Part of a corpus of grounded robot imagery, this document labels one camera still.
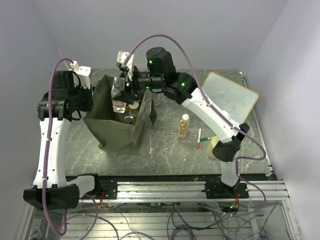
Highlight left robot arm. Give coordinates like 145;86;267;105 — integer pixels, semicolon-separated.
23;66;102;210

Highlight aluminium rail frame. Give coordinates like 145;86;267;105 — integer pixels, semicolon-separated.
96;180;290;204

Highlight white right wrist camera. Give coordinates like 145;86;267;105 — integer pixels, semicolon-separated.
116;51;135;80

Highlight loose cables under table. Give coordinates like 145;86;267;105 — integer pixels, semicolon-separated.
53;192;276;240

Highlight clear tube with dark label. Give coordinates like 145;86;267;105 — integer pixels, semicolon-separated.
151;92;164;106

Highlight small clear bottle grey cap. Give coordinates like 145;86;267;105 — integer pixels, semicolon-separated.
124;116;134;125

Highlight green marker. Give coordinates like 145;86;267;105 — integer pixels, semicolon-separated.
200;136;213;142

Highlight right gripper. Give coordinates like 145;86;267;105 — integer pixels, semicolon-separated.
112;64;165;104

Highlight amber bottle white cap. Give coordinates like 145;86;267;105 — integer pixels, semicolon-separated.
177;113;190;141

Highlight pink marker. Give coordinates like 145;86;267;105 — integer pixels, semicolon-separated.
196;128;202;149

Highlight small whiteboard yellow frame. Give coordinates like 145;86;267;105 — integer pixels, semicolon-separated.
202;72;260;124

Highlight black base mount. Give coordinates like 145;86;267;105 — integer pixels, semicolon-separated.
84;173;118;200
202;180;249;199

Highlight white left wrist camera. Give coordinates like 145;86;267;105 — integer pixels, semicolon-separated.
70;61;92;89

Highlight olive canvas bag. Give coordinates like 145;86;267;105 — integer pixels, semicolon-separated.
83;75;157;155

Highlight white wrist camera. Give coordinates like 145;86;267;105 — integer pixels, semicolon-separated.
70;61;92;89
116;51;135;80

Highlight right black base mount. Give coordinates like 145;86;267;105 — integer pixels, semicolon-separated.
202;180;249;199

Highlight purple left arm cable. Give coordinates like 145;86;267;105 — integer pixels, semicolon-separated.
41;58;76;237

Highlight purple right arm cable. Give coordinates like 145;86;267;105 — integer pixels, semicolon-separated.
122;33;268;218

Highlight yellow pump bottle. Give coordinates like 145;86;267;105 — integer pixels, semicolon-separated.
206;136;219;159

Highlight green bottle beige cap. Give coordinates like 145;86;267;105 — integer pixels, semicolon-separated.
128;100;140;118

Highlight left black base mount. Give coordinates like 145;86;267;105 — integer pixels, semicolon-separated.
84;173;118;200

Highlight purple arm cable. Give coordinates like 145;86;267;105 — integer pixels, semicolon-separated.
122;33;268;218
41;58;76;237

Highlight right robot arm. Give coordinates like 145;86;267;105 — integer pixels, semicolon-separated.
111;47;250;198

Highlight clear bottle with black label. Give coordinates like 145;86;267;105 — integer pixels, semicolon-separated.
110;77;126;114

